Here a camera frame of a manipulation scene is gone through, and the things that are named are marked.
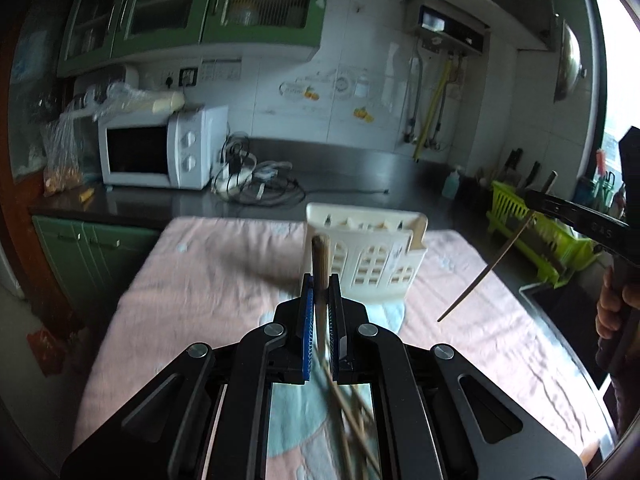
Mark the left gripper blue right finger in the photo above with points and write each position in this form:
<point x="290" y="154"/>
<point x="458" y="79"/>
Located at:
<point x="337" y="326"/>

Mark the wall water heater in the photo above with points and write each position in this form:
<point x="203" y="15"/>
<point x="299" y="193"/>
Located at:
<point x="442" y="26"/>

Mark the bamboo chopstick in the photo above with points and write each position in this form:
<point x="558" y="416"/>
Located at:
<point x="347" y="455"/>
<point x="321" y="259"/>
<point x="356" y="427"/>
<point x="490" y="266"/>

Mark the plastic bag of food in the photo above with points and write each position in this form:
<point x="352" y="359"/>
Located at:
<point x="62" y="147"/>

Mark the green wall cabinet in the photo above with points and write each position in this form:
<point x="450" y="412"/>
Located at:
<point x="99" y="32"/>

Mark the person right hand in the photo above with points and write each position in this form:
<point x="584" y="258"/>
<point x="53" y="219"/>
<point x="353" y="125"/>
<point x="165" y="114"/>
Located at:
<point x="610" y="303"/>

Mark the power strip with cables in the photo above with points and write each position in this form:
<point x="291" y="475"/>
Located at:
<point x="244" y="180"/>

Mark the hanging steel wok lid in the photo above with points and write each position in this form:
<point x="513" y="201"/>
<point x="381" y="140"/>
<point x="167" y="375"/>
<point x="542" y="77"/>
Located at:
<point x="570" y="68"/>

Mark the soap dispenser bottle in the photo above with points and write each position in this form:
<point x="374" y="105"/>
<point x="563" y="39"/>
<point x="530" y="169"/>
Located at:
<point x="452" y="183"/>

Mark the green lower cabinet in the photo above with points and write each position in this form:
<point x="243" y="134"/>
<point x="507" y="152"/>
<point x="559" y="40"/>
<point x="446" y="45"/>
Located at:
<point x="94" y="264"/>

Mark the green dish rack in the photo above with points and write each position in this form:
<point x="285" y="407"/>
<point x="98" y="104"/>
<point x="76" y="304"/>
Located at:
<point x="555" y="249"/>

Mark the white microwave oven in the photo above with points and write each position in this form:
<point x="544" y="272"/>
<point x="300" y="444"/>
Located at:
<point x="163" y="150"/>

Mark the pink towel with blue pattern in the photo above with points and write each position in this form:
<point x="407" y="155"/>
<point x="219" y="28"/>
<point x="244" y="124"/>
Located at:
<point x="202" y="360"/>

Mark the cream plastic utensil holder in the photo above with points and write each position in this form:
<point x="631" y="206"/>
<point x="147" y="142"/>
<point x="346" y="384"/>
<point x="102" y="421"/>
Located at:
<point x="376" y="253"/>

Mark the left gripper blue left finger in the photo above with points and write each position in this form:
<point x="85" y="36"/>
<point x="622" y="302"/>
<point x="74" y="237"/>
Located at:
<point x="306" y="324"/>

